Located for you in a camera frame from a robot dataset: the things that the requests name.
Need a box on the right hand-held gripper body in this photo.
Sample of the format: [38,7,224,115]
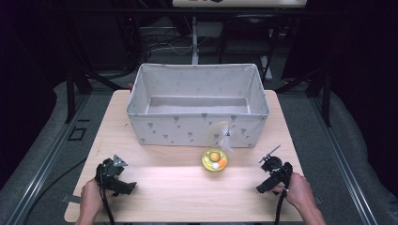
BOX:
[255,144,294,195]

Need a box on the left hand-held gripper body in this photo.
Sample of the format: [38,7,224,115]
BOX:
[95,154,138,198]

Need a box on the grey printed fabric storage box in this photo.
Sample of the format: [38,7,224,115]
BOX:
[126,63,270,148]

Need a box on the person's right hand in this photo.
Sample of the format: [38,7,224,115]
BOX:
[271,172,314,211]

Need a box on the person's left hand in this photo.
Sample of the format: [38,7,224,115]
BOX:
[79,178,107,220]

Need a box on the grey tape strip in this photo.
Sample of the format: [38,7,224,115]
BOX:
[60,193,83,204]

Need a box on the black metal stand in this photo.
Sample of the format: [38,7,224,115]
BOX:
[46,0,126,125]
[274,59,333,128]

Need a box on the black chair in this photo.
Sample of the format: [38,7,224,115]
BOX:
[218,13,277,83]

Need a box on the white table leg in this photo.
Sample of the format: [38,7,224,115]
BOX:
[191,16,200,66]

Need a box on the white background table top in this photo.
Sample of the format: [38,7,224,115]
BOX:
[172,0,308,8]

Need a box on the left hand-held gripper black cable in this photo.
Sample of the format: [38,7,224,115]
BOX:
[99,179,116,225]

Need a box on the hand-held gripper black cable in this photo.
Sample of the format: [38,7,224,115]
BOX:
[273,162,295,225]
[99,179,116,225]

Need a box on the right hand-held gripper black cable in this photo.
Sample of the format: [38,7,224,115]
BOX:
[273,162,295,225]

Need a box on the black cable on floor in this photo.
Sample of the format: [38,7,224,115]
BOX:
[22,157,88,225]

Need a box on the bundle of floor cables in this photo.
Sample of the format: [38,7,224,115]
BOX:
[137,26,211,65]

